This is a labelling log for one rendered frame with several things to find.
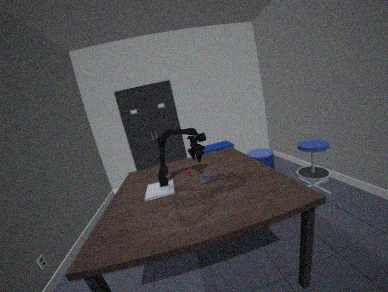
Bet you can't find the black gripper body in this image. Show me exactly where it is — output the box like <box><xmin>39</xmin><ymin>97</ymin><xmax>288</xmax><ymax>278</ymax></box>
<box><xmin>188</xmin><ymin>143</ymin><xmax>204</xmax><ymax>156</ymax></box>

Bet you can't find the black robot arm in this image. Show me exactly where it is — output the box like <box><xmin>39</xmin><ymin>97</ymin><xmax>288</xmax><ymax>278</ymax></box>
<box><xmin>157</xmin><ymin>128</ymin><xmax>206</xmax><ymax>187</ymax></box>

